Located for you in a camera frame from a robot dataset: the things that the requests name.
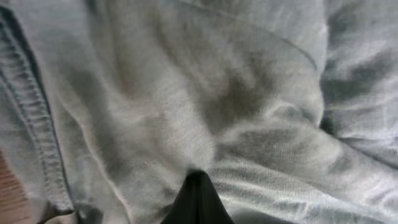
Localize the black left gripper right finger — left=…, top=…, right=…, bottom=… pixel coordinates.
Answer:
left=197, top=172, right=234, bottom=224

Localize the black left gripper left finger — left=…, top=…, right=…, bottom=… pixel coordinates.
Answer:
left=161, top=172, right=199, bottom=224

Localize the light blue t-shirt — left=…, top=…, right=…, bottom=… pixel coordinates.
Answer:
left=1, top=0, right=397, bottom=223

